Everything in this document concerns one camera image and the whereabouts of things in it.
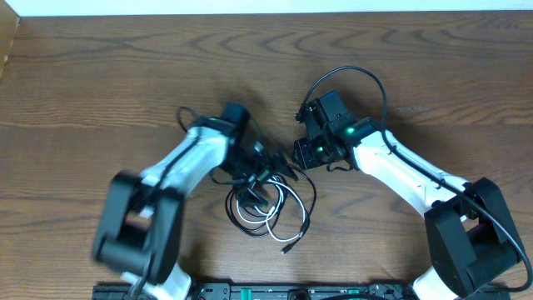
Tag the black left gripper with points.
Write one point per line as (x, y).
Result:
(265, 167)

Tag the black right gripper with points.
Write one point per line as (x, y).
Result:
(306, 161)

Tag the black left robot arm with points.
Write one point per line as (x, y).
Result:
(139, 231)

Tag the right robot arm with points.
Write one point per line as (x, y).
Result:
(472, 238)

